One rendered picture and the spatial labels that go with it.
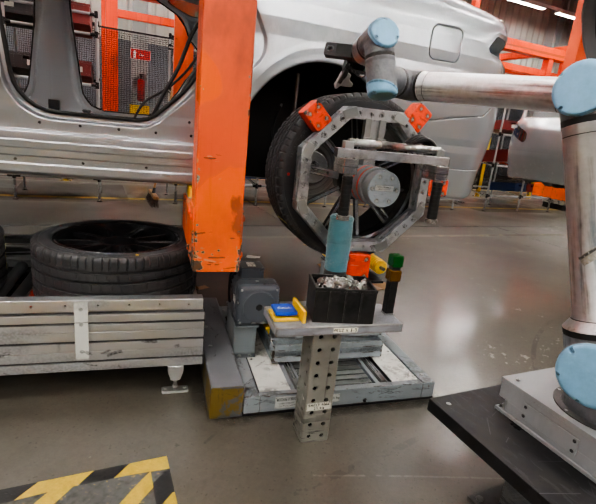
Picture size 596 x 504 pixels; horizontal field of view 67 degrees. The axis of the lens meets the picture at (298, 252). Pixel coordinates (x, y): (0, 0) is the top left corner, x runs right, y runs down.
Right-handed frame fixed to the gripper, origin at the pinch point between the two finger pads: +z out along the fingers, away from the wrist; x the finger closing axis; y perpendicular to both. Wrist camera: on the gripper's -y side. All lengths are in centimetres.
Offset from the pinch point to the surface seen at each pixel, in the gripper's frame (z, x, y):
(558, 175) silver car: 139, 40, 232
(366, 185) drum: -12.2, -40.0, 16.4
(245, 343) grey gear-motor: 27, -110, -5
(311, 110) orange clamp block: -6.2, -18.9, -7.5
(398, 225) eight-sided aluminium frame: 6, -48, 41
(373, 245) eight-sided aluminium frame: 8, -58, 33
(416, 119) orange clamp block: -4.2, -9.3, 33.1
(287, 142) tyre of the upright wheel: 5.1, -29.3, -11.1
